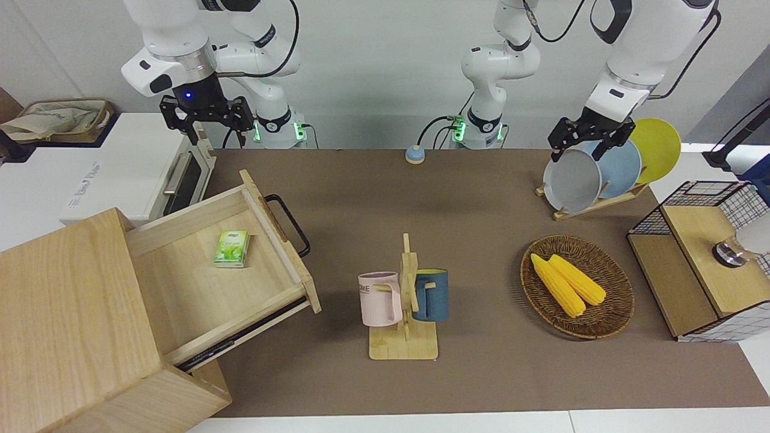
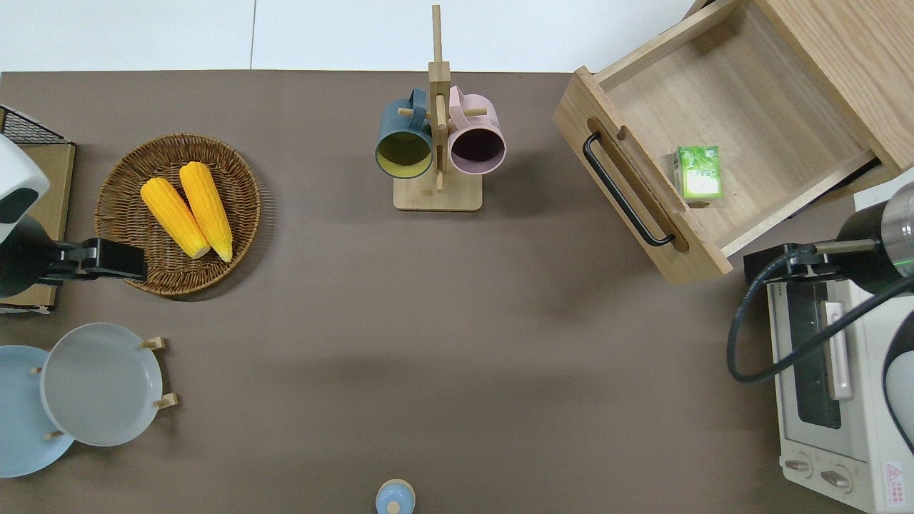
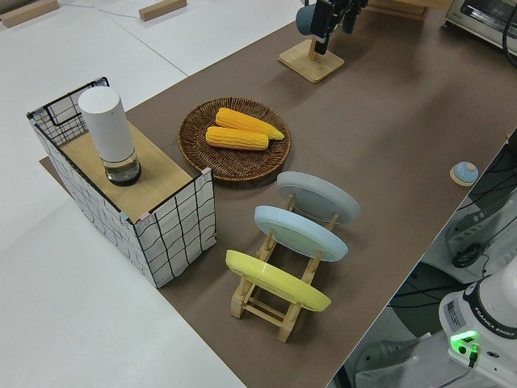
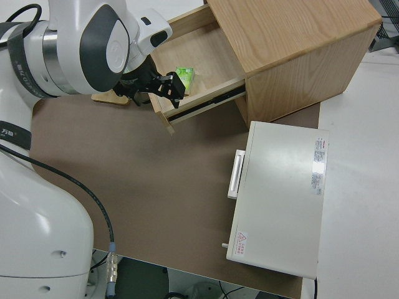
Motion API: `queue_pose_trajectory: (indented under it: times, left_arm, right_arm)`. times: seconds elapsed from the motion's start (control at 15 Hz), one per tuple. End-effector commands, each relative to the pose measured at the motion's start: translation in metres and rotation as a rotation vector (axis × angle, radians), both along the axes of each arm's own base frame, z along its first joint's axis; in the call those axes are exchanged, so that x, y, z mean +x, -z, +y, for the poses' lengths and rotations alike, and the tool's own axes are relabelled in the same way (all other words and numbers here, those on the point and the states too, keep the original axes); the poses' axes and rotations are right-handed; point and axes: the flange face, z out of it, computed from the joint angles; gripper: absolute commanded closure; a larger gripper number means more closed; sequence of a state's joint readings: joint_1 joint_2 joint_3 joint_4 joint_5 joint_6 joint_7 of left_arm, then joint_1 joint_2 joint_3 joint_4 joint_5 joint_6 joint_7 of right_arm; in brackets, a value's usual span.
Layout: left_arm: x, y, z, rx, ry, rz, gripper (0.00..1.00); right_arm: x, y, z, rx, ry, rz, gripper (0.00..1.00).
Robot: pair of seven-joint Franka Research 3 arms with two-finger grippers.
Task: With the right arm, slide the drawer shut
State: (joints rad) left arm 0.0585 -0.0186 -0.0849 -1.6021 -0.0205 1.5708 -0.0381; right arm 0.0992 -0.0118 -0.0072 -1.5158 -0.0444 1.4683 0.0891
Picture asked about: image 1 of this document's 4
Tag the wooden plate rack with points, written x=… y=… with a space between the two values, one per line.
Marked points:
x=601 y=207

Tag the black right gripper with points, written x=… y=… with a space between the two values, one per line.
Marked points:
x=198 y=99

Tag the black stand pole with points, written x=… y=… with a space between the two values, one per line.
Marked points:
x=737 y=141

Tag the light blue plate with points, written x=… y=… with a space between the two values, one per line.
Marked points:
x=619 y=168

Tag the green tissue pack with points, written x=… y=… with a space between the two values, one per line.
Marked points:
x=231 y=249

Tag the yellow corn cob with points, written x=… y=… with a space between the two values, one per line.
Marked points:
x=559 y=288
x=580 y=279

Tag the dark blue mug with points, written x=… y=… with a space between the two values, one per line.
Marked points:
x=434 y=297

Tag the brown table mat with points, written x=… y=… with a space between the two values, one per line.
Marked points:
x=481 y=210

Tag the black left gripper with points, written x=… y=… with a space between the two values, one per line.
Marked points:
x=592 y=129

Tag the white toaster oven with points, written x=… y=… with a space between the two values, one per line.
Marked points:
x=132 y=156

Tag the grey plate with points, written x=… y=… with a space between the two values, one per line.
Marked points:
x=571 y=183

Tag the round wicker basket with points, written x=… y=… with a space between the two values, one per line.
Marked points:
x=607 y=319

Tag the yellow plate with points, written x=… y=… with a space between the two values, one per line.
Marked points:
x=659 y=147

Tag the crumpled beige paper bag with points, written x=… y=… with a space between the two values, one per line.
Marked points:
x=48 y=123

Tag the pink mug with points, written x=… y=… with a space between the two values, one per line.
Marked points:
x=379 y=300

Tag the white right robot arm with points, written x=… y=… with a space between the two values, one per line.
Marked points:
x=174 y=30

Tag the wooden mug rack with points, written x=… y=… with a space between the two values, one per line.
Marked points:
x=400 y=346

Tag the light wooden cabinet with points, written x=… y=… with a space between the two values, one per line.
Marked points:
x=66 y=325

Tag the blue bell on wooden base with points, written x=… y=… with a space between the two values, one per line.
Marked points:
x=415 y=154

